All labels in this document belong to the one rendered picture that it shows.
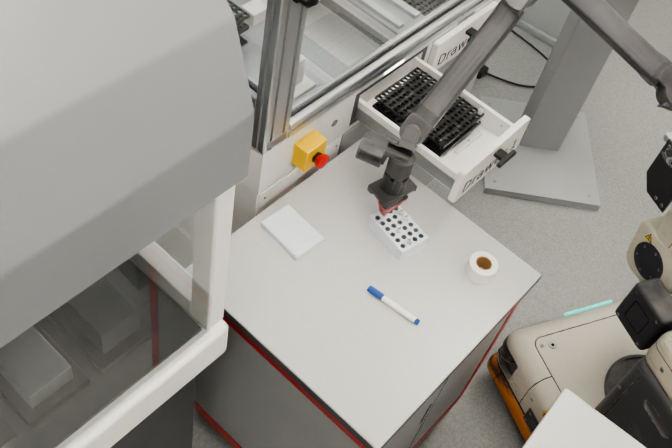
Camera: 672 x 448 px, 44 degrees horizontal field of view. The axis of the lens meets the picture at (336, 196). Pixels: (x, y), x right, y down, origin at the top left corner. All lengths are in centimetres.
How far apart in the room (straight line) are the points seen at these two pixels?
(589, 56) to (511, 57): 78
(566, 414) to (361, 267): 55
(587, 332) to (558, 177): 88
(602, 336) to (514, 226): 67
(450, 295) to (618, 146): 181
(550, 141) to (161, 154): 245
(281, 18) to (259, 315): 65
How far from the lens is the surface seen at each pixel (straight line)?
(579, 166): 342
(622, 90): 390
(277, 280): 190
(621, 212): 340
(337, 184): 209
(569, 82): 317
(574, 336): 262
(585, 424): 192
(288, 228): 196
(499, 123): 219
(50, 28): 101
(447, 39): 230
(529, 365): 253
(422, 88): 218
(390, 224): 199
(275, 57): 167
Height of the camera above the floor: 235
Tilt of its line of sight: 50 degrees down
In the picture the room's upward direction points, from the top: 14 degrees clockwise
